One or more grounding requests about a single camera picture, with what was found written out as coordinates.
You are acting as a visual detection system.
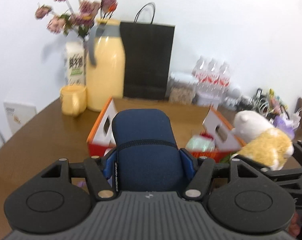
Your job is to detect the yellow white plush toy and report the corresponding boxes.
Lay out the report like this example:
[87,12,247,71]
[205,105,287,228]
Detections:
[232,111,294,171]

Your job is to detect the navy zip pouch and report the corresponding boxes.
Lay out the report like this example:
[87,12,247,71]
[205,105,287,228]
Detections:
[112,109,187,192]

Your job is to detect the purple tissue pack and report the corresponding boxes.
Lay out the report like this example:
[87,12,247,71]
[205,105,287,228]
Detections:
[273,115,295,140]

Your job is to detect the red cardboard box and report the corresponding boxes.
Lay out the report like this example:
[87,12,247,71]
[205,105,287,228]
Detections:
[86,98,245,162]

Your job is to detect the colourful snack packet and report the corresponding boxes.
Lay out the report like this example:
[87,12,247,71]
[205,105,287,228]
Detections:
[267,88,287,115]

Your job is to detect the small printed tin box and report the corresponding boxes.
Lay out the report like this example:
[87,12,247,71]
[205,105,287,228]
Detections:
[196,92,221,109]

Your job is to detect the white robot figurine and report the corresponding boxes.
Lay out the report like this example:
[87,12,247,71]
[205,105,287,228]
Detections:
[223,87,242,111]

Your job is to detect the clear snack container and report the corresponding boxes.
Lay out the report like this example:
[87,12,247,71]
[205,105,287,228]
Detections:
[169,72,198,105]

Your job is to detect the water bottle right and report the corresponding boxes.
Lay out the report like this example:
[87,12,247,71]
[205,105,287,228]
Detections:
[218,62,231,88]

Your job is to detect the water bottle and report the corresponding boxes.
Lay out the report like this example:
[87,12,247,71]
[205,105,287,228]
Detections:
[218,62,231,88]
[191,56,207,81]
[206,59,219,85]

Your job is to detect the water bottle middle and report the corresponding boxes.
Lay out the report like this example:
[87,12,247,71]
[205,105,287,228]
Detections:
[206,59,219,85]

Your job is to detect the water bottle left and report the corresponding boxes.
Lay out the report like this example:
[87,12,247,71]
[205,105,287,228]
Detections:
[191,56,207,81]

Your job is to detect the yellow ceramic mug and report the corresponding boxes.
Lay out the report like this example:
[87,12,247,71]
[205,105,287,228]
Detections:
[60,85,87,117]

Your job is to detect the yellow thermos jug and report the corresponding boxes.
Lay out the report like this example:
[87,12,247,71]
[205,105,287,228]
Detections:
[86,20,126,112]

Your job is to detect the black paper bag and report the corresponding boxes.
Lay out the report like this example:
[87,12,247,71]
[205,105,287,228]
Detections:
[120,10,175,100]

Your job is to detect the white milk carton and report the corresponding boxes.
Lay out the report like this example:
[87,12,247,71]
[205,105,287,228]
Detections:
[64,42,85,85]

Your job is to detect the dried pink rose bouquet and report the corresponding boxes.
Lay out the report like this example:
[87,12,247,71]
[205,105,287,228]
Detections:
[35,0,118,41]

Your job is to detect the tangled charger cables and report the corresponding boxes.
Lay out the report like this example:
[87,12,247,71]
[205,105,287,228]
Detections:
[240,87,271,116]

